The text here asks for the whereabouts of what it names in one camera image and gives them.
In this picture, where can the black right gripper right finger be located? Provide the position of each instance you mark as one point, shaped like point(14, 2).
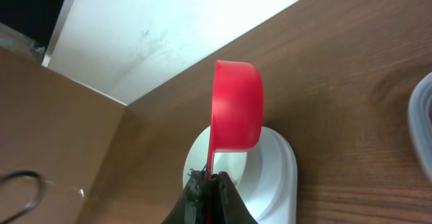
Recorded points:
point(227, 207)

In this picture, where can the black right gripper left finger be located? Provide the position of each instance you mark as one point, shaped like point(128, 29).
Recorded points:
point(191, 207)

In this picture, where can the orange measuring scoop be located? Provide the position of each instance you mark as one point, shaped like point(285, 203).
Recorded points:
point(237, 104)

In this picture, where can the white digital kitchen scale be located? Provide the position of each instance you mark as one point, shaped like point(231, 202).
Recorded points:
point(276, 193)

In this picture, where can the white round bowl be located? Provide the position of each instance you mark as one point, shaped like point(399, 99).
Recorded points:
point(244, 168)

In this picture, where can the clear plastic container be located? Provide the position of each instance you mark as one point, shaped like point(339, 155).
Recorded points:
point(419, 121)

